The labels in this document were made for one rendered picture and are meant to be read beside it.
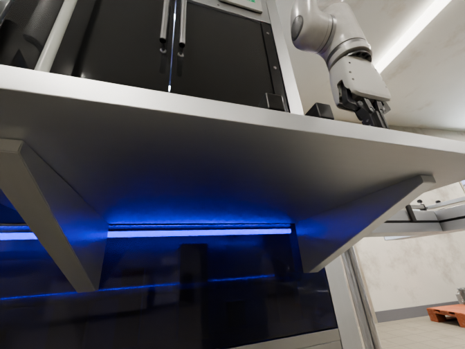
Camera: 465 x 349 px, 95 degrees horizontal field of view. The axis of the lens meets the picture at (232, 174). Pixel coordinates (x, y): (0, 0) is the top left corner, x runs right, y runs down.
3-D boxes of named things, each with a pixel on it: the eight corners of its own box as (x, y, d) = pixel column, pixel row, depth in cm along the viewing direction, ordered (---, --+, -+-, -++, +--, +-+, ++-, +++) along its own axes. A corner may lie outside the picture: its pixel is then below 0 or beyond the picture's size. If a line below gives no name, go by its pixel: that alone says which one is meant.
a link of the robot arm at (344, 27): (340, 32, 42) (378, 42, 44) (324, -6, 47) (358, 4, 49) (315, 68, 49) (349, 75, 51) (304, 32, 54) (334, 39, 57)
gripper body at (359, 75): (354, 82, 51) (369, 120, 46) (318, 73, 48) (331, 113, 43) (383, 53, 44) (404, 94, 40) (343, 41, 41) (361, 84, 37)
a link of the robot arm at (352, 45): (349, 76, 52) (352, 85, 50) (318, 68, 49) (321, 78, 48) (380, 43, 44) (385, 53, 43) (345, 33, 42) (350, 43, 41)
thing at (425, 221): (313, 233, 72) (304, 190, 78) (289, 239, 85) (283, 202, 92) (448, 230, 92) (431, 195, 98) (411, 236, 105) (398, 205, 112)
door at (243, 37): (168, 110, 66) (176, 0, 90) (290, 127, 78) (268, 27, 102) (168, 109, 65) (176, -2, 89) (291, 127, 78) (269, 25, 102)
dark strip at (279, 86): (290, 179, 68) (260, 23, 100) (302, 180, 69) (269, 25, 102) (292, 178, 67) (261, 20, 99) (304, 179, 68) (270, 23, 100)
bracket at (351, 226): (303, 273, 56) (294, 222, 61) (313, 272, 56) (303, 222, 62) (464, 271, 26) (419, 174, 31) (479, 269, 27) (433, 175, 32)
